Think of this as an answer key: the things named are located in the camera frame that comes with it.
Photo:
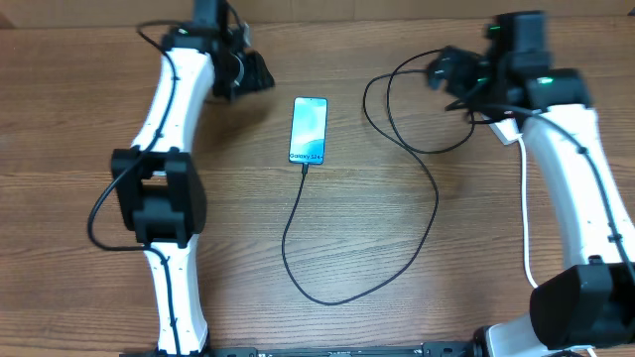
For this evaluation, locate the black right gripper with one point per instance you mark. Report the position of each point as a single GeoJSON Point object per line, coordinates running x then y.
{"type": "Point", "coordinates": [469, 66]}

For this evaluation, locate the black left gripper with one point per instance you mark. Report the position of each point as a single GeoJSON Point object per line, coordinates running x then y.
{"type": "Point", "coordinates": [256, 75]}

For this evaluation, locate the blue smartphone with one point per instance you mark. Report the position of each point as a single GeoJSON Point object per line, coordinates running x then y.
{"type": "Point", "coordinates": [308, 131]}

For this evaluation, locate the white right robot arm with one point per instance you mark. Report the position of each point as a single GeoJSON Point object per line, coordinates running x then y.
{"type": "Point", "coordinates": [591, 302]}

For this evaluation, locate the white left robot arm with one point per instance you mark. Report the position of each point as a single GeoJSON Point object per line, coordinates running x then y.
{"type": "Point", "coordinates": [160, 193]}

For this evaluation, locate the white power strip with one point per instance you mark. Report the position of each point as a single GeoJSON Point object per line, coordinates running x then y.
{"type": "Point", "coordinates": [506, 131]}

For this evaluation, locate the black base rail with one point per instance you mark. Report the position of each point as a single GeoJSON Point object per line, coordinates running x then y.
{"type": "Point", "coordinates": [427, 349]}

